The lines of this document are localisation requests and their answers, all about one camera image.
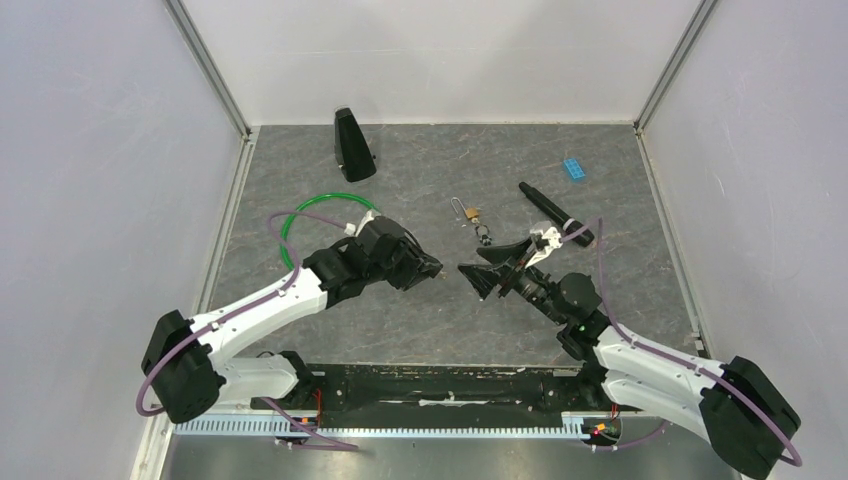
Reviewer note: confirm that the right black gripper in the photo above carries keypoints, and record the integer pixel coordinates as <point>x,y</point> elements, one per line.
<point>508,255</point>

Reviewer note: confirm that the panda keychain with key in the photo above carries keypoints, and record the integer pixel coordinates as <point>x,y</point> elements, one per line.
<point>483,234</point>

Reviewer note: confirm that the black microphone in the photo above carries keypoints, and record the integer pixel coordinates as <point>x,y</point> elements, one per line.
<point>573,229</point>

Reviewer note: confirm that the white cable duct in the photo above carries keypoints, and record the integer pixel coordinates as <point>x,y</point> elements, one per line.
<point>569,428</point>

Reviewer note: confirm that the blue toy brick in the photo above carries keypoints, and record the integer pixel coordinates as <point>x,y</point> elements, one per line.
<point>574,169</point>

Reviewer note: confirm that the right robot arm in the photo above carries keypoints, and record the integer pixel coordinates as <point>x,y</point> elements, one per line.
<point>733,406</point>

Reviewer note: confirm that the brass padlock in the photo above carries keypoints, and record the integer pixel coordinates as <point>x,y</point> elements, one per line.
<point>469,213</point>

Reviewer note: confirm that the black metronome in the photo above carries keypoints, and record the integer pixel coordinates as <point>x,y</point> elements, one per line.
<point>352,152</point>

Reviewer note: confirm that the green cable lock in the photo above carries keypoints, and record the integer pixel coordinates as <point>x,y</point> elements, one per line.
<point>286,226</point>

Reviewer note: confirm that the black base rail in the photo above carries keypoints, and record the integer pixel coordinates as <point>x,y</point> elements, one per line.
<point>378,396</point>

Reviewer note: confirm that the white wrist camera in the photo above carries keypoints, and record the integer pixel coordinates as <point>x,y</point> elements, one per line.
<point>354,229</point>
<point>545,239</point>

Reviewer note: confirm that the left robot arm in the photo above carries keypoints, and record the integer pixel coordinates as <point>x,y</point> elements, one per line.
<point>192,363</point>

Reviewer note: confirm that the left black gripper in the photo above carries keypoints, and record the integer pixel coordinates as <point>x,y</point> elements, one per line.
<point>416,262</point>

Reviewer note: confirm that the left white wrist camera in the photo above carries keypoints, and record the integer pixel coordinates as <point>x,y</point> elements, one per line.
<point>354,229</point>

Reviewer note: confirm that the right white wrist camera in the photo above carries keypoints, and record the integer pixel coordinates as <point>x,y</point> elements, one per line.
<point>545,239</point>

